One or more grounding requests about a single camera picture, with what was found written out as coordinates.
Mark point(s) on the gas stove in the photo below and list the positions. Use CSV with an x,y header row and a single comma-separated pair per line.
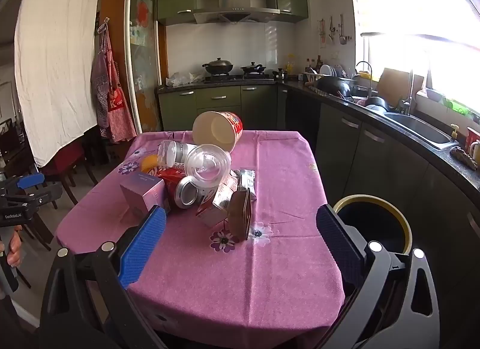
x,y
240,78

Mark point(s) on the brown scrub brush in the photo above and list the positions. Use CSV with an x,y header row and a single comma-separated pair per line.
x,y
465,157

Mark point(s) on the purple carton box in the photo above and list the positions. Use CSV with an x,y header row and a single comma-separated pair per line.
x,y
144,193

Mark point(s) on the small black pot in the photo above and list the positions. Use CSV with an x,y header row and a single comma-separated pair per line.
x,y
279,74

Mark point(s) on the hanging kitchen utensils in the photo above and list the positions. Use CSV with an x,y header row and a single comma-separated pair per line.
x,y
335,30

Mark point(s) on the dark wooden chair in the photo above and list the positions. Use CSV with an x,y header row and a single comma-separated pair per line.
x,y
32,221

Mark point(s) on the red cushioned wooden chair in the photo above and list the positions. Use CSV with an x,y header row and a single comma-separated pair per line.
x,y
69,163

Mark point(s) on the black pan with lid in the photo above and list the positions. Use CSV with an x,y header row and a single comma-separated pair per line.
x,y
253,68

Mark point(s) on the red and cream paper bowl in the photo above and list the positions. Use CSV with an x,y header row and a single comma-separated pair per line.
x,y
215,129

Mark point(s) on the black wok with lid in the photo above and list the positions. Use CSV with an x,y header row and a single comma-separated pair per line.
x,y
218,66

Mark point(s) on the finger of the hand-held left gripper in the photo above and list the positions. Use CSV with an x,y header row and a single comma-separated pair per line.
x,y
30,181
47,194

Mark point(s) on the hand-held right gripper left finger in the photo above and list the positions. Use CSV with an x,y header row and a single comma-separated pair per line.
x,y
142,244

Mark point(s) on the red checkered apron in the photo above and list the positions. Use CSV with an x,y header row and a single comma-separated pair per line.
x,y
120,109

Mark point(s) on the red soda can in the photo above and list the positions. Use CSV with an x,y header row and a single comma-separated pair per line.
x,y
178,188

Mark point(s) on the large black wok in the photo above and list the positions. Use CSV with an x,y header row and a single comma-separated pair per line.
x,y
335,86

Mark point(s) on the small pale plastic bottle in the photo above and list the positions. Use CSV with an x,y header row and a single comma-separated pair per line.
x,y
174,152

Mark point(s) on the steel faucet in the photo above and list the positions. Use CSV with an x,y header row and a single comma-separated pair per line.
x,y
410,90

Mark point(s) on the wooden cutting board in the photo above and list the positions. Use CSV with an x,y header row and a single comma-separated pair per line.
x,y
395,84

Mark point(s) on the stack of white plates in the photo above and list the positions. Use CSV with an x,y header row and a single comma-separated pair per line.
x,y
327,70

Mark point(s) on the sliding glass door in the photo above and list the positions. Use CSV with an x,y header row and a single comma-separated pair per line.
x,y
144,53

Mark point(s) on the person's left hand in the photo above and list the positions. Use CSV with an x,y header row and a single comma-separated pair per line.
x,y
15,247

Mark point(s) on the white hanging sheet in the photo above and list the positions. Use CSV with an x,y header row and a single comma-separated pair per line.
x,y
56,60

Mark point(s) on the red mug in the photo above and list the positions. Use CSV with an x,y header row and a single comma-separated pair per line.
x,y
471,139

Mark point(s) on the purple checkered apron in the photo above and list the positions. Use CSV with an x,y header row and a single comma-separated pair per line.
x,y
100,86

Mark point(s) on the steel sink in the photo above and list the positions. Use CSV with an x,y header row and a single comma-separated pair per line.
x,y
420,128

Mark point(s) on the silver snack wrapper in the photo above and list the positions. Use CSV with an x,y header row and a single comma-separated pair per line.
x,y
246,182

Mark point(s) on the white plastic bag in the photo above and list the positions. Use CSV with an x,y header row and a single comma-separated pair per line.
x,y
182,80

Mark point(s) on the small brown box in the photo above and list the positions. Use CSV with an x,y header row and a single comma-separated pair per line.
x,y
240,216

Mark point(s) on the clear plastic cup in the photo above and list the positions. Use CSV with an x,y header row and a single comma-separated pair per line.
x,y
208,165

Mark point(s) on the pink floral tablecloth table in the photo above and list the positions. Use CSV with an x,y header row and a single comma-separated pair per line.
x,y
232,270

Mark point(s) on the black bin with yellow rim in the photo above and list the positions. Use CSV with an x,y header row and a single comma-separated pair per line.
x,y
375,218

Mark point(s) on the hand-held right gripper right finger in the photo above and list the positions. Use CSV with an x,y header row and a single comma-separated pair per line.
x,y
337,244

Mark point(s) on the window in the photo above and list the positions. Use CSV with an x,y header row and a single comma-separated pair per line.
x,y
412,15

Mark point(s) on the green lower cabinets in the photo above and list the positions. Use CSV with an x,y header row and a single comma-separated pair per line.
x,y
221,97

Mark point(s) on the steel range hood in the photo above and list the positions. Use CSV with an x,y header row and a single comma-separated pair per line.
x,y
234,6

